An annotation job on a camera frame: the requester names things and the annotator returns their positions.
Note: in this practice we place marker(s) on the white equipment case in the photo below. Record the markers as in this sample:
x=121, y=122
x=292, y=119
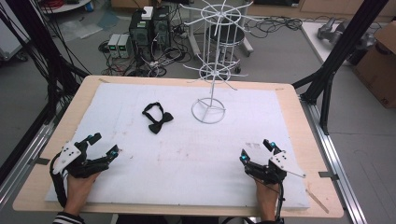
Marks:
x=11, y=40

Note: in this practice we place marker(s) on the aluminium rail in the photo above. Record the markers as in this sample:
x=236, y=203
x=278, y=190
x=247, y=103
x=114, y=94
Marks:
x=21, y=161
x=339, y=161

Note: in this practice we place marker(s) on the clear plastic sheet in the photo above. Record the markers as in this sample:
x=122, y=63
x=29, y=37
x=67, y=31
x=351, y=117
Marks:
x=79, y=28

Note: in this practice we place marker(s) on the white side table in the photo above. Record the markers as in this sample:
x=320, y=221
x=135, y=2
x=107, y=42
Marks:
x=314, y=40

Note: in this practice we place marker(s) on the person's right hand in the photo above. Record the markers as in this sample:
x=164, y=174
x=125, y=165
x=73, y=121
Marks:
x=267, y=193

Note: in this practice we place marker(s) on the black computer tower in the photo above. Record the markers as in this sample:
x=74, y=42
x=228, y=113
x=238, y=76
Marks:
x=162, y=28
x=140, y=34

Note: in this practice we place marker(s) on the round white table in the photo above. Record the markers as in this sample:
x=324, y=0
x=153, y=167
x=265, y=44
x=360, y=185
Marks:
x=63, y=5

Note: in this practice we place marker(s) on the thin wooden stick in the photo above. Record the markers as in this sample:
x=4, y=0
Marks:
x=317, y=200

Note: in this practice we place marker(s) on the black round stool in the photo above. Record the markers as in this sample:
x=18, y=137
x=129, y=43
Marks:
x=232, y=37

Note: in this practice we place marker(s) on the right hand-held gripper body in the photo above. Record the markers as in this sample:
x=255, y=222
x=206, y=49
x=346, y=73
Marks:
x=285, y=161

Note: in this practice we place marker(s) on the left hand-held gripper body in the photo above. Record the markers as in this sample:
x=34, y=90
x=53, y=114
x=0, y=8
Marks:
x=69, y=154

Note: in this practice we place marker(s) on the white foam sheet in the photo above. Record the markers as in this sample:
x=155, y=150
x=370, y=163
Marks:
x=186, y=165

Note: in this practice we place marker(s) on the grey device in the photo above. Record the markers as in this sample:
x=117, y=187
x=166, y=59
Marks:
x=330, y=29

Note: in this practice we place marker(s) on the brown cardboard box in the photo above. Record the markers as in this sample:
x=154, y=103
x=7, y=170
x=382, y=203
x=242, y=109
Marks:
x=378, y=68

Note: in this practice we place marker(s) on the small white box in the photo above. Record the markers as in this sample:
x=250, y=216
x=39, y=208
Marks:
x=147, y=12

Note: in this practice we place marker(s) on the dark tape piece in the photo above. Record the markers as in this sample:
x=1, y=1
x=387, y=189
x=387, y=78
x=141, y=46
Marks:
x=327, y=175
x=42, y=160

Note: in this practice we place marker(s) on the person's left hand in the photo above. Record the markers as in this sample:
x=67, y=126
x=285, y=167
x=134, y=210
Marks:
x=77, y=188

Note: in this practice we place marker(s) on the grey power supply unit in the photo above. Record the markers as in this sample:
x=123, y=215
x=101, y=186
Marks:
x=113, y=45
x=125, y=46

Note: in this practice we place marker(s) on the black metal frame strut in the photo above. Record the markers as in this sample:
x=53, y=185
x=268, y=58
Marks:
x=342, y=49
x=43, y=46

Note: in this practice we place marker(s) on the black bow tie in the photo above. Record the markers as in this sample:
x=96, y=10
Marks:
x=158, y=120

